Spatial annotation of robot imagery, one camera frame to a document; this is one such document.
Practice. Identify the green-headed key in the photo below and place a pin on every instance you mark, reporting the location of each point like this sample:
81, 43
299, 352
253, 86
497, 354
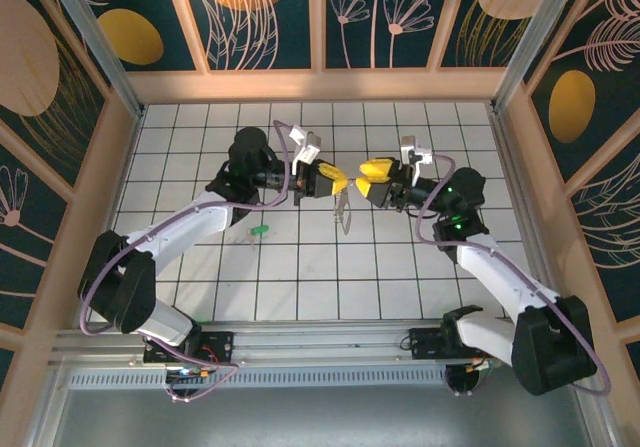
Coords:
260, 229

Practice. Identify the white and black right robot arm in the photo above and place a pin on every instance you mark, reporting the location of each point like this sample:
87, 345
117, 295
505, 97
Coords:
500, 277

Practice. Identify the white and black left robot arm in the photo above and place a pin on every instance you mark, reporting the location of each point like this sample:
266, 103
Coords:
185, 224

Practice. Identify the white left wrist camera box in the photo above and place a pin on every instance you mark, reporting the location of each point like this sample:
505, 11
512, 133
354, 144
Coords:
307, 152

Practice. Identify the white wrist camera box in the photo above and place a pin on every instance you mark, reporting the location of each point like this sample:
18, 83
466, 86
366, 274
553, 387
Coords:
307, 152
417, 154

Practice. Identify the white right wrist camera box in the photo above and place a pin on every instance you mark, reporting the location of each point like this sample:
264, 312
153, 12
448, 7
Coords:
417, 154

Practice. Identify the aluminium side rail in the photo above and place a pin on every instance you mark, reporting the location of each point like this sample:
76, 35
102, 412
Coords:
510, 167
120, 177

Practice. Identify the long aluminium base rail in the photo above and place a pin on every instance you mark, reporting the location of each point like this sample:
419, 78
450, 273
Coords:
320, 339

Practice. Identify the aluminium corner post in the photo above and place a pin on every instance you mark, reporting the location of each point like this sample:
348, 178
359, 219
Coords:
95, 42
533, 42

